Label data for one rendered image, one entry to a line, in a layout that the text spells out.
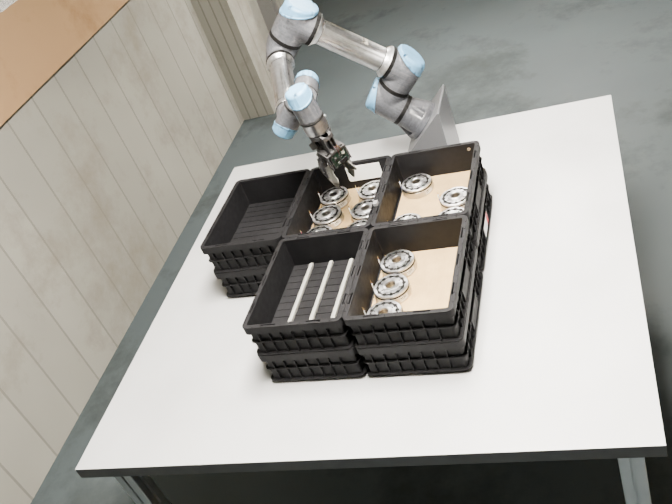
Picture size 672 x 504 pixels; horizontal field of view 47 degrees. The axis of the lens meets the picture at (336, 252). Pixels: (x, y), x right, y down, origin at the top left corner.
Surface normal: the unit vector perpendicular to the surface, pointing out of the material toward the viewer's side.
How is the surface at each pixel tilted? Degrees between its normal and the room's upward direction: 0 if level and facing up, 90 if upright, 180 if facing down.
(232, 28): 90
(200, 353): 0
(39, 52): 90
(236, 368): 0
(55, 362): 90
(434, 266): 0
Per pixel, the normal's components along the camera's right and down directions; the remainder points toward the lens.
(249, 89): -0.19, 0.63
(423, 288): -0.32, -0.76
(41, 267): 0.93, -0.13
